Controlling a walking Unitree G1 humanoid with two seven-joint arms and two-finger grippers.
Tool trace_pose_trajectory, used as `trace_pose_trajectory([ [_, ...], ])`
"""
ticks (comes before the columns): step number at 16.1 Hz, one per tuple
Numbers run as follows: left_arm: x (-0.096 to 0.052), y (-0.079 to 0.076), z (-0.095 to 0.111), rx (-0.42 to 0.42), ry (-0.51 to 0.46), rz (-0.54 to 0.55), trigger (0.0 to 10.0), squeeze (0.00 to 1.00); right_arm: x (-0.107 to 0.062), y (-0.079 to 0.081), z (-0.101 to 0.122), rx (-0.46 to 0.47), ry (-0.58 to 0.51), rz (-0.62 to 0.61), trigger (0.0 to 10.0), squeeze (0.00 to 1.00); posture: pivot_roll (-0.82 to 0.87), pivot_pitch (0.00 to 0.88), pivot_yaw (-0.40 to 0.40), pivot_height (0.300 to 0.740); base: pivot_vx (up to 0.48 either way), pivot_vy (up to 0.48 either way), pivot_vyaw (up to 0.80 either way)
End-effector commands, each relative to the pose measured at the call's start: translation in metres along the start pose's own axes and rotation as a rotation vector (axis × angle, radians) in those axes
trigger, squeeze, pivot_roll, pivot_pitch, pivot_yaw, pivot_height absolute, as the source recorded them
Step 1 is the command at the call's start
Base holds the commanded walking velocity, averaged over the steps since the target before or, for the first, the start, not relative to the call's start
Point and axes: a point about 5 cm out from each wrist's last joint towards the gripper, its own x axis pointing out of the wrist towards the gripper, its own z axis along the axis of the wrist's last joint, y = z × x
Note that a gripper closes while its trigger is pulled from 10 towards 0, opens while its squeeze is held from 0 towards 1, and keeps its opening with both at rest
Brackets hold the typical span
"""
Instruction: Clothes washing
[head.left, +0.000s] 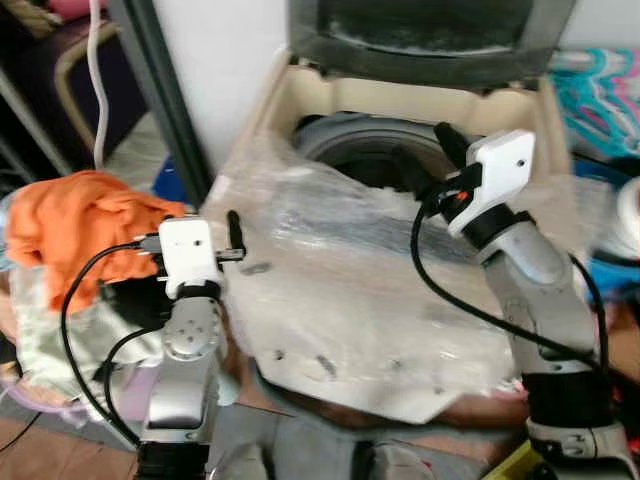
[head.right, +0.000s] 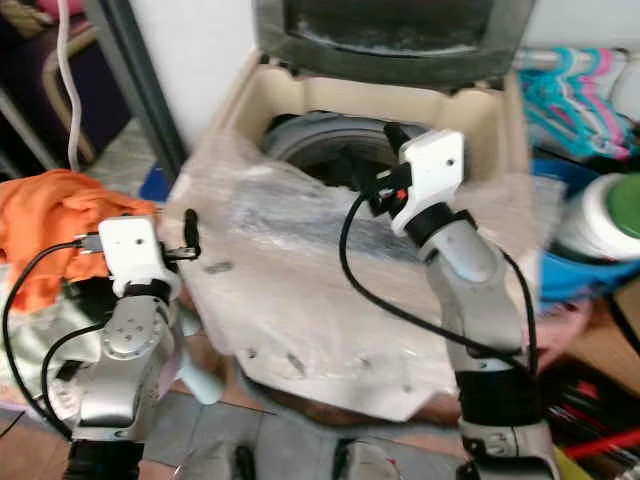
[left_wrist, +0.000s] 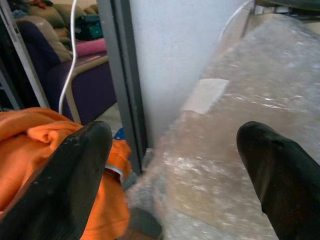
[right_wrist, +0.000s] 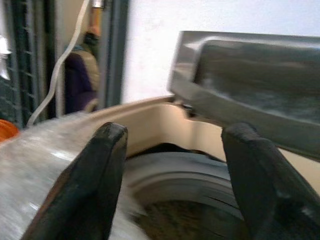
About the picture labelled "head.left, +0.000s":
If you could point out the teal clothes hanger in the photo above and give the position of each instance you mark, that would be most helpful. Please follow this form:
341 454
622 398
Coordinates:
585 110

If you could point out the dark grey washer lid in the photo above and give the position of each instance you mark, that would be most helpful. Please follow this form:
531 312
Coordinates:
430 30

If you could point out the pale green white garment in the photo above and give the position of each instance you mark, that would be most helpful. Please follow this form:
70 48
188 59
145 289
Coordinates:
60 335

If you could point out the dark metal post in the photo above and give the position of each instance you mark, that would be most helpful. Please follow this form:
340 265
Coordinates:
160 100

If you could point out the orange garment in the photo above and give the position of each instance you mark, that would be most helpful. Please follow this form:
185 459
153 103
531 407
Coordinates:
80 225

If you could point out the grey right robot leg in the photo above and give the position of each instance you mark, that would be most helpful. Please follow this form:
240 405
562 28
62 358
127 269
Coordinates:
395 455

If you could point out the pink laundry basket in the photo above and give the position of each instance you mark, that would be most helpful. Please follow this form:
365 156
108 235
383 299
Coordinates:
40 405

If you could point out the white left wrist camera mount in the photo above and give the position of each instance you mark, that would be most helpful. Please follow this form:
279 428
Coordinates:
190 255

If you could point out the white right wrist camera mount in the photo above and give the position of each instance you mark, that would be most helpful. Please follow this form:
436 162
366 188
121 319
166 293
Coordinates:
495 175

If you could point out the blue plastic basin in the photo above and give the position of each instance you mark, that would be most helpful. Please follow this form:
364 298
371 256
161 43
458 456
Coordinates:
610 275

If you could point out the yellow plastic object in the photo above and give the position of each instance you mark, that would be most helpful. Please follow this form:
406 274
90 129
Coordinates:
510 465

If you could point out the beige top-loading washing machine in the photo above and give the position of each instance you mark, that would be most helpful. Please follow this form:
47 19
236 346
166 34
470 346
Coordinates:
330 330

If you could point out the black garment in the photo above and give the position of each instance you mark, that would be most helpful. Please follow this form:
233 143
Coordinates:
130 300

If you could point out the clear plastic sheet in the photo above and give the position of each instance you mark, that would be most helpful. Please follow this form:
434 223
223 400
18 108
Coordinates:
320 240

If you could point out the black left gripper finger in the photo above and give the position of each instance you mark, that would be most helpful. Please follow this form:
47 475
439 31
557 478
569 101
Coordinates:
236 232

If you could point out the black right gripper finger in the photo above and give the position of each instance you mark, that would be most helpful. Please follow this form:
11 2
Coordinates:
452 147

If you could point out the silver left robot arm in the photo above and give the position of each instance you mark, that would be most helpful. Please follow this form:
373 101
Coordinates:
185 380

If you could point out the white jar with green lid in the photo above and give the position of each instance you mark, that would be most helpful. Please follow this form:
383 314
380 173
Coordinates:
630 220

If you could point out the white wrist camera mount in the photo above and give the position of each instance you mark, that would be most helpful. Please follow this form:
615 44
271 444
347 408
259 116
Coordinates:
495 175
190 255

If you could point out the small blue tub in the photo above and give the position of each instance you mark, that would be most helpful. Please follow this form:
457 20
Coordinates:
168 185

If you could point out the dark chair with wooden frame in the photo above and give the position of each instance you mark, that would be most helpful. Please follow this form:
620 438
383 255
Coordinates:
40 90

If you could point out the grey washer drum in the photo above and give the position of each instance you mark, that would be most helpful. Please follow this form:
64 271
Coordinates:
345 140

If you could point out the pink clothes hanger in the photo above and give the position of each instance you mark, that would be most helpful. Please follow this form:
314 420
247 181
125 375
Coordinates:
628 85

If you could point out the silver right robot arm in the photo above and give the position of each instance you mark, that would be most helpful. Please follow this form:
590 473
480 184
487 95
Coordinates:
545 300

